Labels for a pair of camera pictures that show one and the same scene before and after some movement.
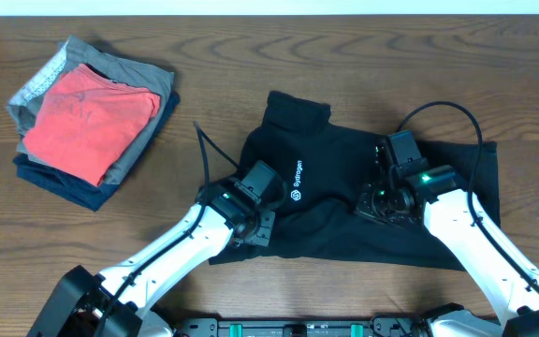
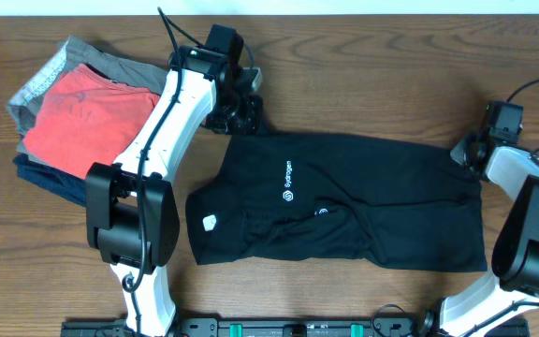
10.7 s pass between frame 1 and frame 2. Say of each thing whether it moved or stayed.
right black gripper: moved
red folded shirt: stayed
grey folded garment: stayed
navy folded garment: stayed
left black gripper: moved
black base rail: stayed
